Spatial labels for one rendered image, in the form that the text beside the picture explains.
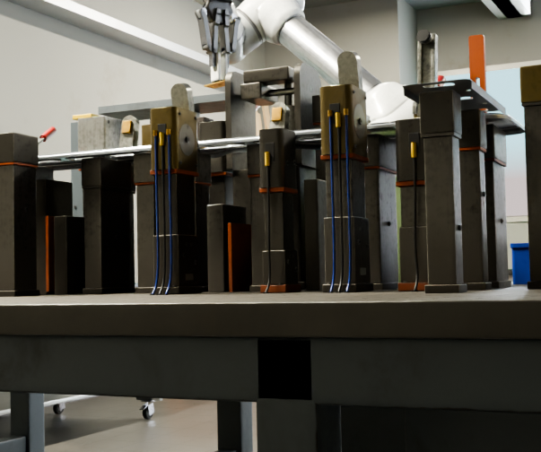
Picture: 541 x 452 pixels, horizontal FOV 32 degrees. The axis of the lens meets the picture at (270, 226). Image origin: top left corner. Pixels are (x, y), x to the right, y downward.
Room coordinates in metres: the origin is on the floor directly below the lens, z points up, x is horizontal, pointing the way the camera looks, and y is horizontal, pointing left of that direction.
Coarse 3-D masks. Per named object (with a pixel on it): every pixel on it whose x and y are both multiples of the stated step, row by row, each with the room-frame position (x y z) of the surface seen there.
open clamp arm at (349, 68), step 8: (344, 56) 1.63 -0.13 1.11; (352, 56) 1.62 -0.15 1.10; (344, 64) 1.63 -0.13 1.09; (352, 64) 1.63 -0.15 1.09; (360, 64) 1.64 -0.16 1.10; (344, 72) 1.63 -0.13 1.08; (352, 72) 1.63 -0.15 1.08; (360, 72) 1.64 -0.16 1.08; (344, 80) 1.64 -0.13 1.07; (352, 80) 1.63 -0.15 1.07; (360, 80) 1.64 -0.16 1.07; (360, 88) 1.63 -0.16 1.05
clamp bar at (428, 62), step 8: (424, 32) 1.88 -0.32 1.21; (424, 40) 1.88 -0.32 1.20; (432, 40) 1.90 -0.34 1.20; (424, 48) 1.92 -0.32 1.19; (432, 48) 1.90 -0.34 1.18; (424, 56) 1.92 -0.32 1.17; (432, 56) 1.90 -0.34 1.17; (424, 64) 1.91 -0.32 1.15; (432, 64) 1.90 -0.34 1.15; (424, 72) 1.91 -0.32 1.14; (432, 72) 1.89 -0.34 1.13; (424, 80) 1.91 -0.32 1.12; (432, 80) 1.89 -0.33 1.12
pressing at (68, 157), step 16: (320, 128) 1.72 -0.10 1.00; (368, 128) 1.68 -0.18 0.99; (384, 128) 1.75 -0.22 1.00; (512, 128) 1.79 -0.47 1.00; (208, 144) 1.84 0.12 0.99; (224, 144) 1.91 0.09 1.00; (240, 144) 1.91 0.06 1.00; (304, 144) 1.93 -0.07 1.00; (320, 144) 1.95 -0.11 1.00; (48, 160) 2.09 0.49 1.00; (64, 160) 2.11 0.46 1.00; (80, 160) 2.09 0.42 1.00; (128, 160) 2.13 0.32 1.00
